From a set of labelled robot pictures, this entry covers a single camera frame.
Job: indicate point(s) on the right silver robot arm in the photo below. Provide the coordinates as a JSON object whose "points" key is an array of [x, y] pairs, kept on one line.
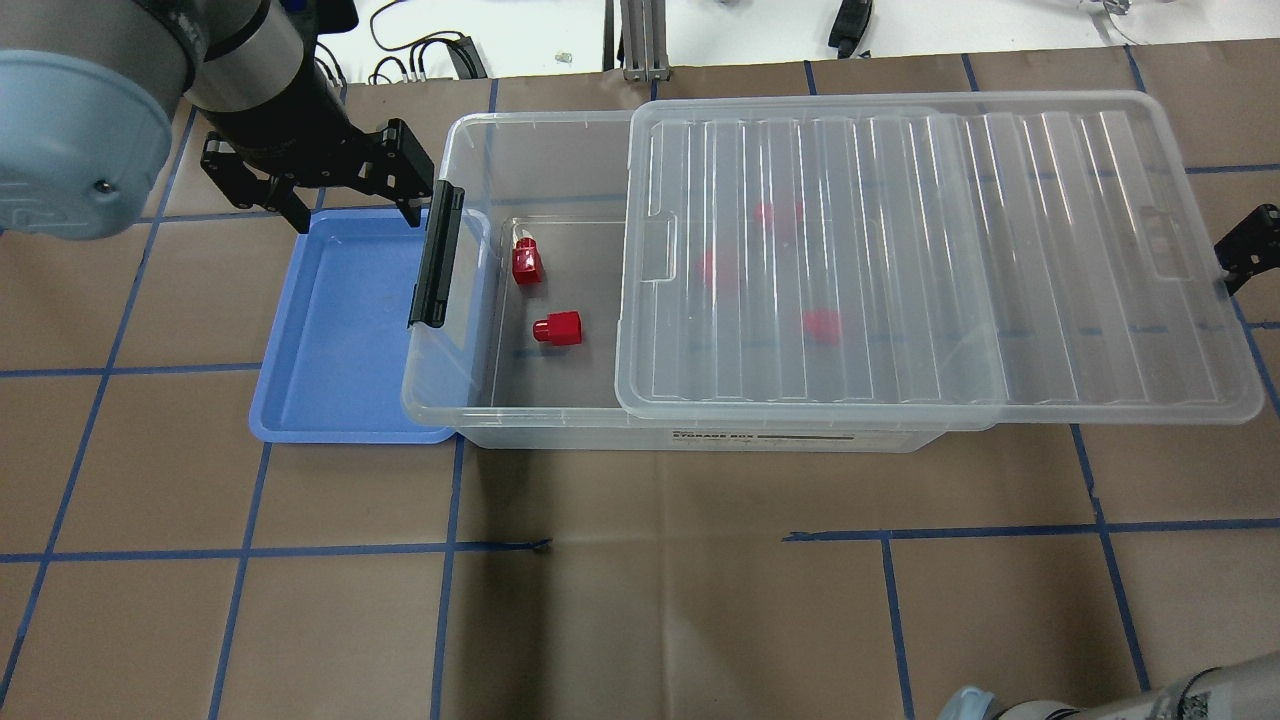
{"points": [[1247, 690]]}

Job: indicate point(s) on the red block in box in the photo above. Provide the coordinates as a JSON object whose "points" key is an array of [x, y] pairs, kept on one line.
{"points": [[718, 272], [822, 326], [783, 219], [526, 265]]}

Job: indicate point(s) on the clear plastic storage box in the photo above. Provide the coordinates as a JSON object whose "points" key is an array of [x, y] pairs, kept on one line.
{"points": [[622, 210]]}

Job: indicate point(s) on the blue plastic tray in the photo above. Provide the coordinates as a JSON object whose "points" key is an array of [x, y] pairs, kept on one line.
{"points": [[332, 371]]}

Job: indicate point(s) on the clear plastic box lid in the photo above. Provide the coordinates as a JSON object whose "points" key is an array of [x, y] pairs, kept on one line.
{"points": [[1108, 299]]}

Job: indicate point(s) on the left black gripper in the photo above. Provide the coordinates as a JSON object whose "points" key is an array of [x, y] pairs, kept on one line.
{"points": [[285, 128]]}

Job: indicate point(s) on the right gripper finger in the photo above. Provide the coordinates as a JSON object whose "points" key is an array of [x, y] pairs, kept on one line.
{"points": [[1250, 248]]}

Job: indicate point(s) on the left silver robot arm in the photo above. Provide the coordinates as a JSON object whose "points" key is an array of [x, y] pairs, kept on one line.
{"points": [[89, 92]]}

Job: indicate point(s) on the red block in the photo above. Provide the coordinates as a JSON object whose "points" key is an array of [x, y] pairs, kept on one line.
{"points": [[822, 326], [718, 272], [558, 329], [526, 265], [783, 219]]}

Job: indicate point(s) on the aluminium frame post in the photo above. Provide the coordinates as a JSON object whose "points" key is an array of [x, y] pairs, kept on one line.
{"points": [[643, 41]]}

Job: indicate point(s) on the black box latch handle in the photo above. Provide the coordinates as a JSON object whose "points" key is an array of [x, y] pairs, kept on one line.
{"points": [[432, 288]]}

